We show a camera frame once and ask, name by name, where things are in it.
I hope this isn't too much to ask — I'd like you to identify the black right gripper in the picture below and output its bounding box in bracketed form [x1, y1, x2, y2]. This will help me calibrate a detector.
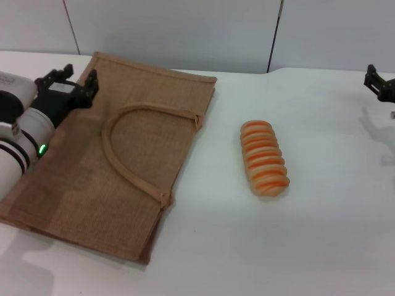
[363, 64, 395, 104]

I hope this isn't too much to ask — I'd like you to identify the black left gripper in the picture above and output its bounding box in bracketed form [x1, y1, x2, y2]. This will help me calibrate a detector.
[29, 64, 99, 129]

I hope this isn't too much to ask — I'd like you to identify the brown jute handbag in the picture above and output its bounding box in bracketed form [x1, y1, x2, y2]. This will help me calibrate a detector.
[0, 51, 217, 265]

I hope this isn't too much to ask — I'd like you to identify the orange striped bread loaf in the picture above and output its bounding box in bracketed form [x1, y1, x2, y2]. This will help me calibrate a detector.
[239, 120, 291, 197]

